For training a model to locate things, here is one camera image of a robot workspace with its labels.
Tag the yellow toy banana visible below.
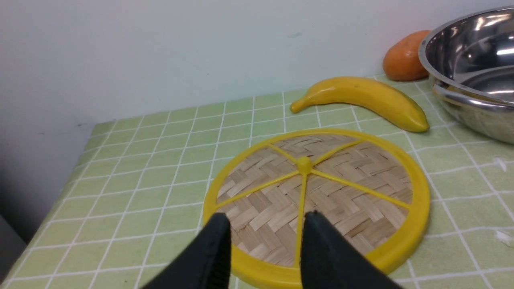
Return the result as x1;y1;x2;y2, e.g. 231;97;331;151
290;76;430;133

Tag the yellow woven bamboo steamer lid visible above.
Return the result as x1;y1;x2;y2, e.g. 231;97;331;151
203;128;430;289

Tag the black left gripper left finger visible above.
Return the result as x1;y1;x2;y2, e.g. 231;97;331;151
143;213;231;289

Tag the stainless steel pot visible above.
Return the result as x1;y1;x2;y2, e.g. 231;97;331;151
418;6;514;143

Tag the green checkered tablecloth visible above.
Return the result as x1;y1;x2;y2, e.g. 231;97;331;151
1;81;514;289

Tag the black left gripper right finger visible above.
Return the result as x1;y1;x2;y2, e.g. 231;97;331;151
300;211;401;289

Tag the orange toy fruit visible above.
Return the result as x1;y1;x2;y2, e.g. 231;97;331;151
382;31;430;82

